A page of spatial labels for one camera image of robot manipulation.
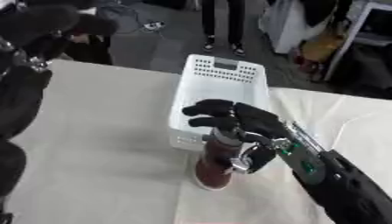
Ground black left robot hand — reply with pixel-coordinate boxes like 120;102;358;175
0;3;122;60

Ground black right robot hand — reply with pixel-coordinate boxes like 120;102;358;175
180;99;294;175

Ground maroon bottle with silver cap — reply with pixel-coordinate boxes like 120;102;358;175
192;128;245;193

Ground white perforated plastic basket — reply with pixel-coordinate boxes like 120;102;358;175
166;53;273;152

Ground black bag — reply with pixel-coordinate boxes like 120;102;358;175
62;34;116;66

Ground person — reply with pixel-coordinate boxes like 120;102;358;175
199;0;249;57

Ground white power strip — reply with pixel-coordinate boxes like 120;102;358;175
141;20;169;32

